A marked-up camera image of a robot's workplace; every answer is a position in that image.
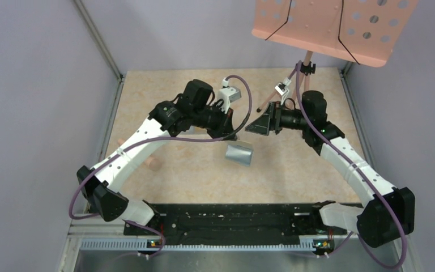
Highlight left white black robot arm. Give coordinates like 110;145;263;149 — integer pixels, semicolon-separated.
76;79;241;234

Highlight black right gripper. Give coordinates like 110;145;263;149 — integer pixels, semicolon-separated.
245;101;310;136

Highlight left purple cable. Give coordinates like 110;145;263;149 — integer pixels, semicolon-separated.
68;75;253;260

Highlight grey slotted cable duct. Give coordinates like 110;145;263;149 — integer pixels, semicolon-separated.
80;238;316;252

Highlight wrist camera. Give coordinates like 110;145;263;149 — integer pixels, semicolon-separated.
217;78;241;113
275;78;292;105

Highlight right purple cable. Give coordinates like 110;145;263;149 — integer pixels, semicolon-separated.
294;62;409;271

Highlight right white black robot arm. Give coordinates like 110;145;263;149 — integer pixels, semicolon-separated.
245;90;415;248

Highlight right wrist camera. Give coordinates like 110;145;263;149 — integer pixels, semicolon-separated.
275;78;292;105

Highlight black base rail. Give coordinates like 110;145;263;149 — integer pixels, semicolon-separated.
121;202;361;248

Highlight purple cable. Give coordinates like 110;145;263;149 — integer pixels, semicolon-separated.
68;75;253;260
294;62;409;271

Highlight pink wooden cylinder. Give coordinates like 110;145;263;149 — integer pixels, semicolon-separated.
116;138;162;173

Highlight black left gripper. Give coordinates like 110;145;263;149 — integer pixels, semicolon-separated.
191;101;237;141

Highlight pink music stand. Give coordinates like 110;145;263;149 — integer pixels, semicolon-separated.
251;0;420;114

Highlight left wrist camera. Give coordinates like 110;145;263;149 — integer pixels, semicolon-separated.
217;78;241;113

